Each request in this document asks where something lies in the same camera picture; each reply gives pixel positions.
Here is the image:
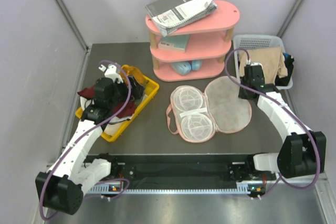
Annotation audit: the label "orange mesh garment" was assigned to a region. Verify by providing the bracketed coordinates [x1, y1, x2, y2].
[122, 65, 148, 86]

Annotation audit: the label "pink three-tier shelf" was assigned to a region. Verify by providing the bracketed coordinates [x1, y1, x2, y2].
[145, 0, 240, 82]

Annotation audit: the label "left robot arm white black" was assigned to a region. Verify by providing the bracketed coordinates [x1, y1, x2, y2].
[35, 76, 144, 215]

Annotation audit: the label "white bra black straps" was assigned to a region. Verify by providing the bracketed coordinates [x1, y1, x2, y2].
[80, 95, 148, 137]

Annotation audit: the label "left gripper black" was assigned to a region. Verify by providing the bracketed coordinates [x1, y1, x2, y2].
[108, 76, 145, 109]

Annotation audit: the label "grey plastic basket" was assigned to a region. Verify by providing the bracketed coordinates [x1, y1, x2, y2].
[233, 34, 293, 90]

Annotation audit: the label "grey cable duct rail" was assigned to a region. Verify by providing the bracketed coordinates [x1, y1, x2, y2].
[87, 183, 265, 195]

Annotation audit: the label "yellow plastic tray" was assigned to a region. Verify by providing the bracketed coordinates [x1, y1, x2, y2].
[73, 63, 160, 143]

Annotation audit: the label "floral mesh laundry bag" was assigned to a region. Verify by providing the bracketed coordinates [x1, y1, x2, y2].
[166, 76, 252, 143]

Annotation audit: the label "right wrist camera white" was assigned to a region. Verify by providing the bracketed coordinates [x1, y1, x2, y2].
[246, 61, 262, 67]

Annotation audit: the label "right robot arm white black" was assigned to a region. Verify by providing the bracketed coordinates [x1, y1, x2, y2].
[239, 63, 326, 180]

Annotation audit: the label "maroon red bra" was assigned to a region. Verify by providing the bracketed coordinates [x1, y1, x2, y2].
[76, 85, 137, 119]

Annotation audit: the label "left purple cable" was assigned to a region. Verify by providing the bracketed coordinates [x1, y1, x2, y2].
[38, 59, 131, 221]

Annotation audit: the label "light blue slippers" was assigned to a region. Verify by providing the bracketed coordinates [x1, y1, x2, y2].
[170, 60, 203, 76]

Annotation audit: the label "black garment in basket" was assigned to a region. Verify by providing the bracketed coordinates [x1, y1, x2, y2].
[275, 53, 295, 87]

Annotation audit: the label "beige folded garment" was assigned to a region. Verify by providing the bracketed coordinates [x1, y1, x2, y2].
[247, 47, 287, 84]

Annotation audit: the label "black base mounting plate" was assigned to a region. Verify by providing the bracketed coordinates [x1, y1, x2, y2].
[83, 154, 276, 190]

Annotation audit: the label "grey spiral notebook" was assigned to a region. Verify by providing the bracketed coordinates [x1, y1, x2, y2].
[145, 0, 217, 37]

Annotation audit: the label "teal book on shelf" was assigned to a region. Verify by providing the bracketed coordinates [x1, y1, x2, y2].
[158, 35, 190, 53]

